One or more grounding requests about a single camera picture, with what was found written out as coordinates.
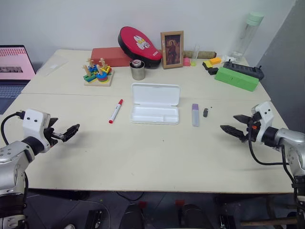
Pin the black power strip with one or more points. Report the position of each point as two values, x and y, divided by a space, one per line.
245 69

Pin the brown rolled mat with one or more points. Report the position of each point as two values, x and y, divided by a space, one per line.
206 54

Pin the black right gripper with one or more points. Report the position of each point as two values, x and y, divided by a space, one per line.
254 130

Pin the wooden framed portrait picture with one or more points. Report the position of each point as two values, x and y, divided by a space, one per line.
172 48

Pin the white plastic case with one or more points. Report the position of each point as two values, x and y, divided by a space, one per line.
155 105

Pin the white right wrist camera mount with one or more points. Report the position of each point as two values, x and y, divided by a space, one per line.
265 119

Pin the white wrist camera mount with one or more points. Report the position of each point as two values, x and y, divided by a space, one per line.
33 125
265 119

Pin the orange foam block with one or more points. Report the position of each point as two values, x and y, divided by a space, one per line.
215 60

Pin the laptop with pink screen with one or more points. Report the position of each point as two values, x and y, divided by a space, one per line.
13 69

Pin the wooden bar under table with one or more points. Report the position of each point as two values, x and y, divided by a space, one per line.
267 222

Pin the dark rounded shape under table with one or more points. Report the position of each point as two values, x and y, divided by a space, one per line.
132 218
194 217

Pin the red rectangular box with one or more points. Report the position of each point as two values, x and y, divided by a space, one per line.
107 56

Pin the pink small block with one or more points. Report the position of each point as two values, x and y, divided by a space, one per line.
186 62

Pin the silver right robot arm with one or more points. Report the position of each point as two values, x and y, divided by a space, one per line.
291 143

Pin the clear glass tube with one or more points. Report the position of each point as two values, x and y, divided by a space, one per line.
196 52

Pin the black box under table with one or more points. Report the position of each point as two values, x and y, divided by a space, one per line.
95 219

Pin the green foam block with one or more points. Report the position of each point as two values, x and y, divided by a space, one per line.
236 79

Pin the red and black punch pad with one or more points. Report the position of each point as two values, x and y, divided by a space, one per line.
139 46

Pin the wooden colourful stacking toy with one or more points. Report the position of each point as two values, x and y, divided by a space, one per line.
98 75

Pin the metal cup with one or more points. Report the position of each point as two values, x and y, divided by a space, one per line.
137 72

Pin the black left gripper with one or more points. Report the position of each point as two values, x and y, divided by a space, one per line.
50 136

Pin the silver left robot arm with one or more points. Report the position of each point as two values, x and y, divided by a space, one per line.
10 162

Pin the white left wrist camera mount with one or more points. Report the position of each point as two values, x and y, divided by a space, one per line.
33 125

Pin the red white item in cup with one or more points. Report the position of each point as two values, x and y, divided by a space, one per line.
136 63

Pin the yellow foam block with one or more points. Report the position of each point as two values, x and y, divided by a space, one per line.
207 64

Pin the red and white marker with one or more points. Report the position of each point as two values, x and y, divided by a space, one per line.
115 111

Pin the red small piece under table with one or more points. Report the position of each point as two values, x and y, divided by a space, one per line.
142 204
180 204

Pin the clear bottle with green lid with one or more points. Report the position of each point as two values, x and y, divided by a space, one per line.
246 35

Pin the yellow-green small item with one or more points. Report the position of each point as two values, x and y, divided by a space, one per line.
193 63

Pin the black foam block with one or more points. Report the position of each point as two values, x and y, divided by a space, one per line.
213 71

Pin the purple capped clear lead box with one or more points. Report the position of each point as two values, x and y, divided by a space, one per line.
195 115

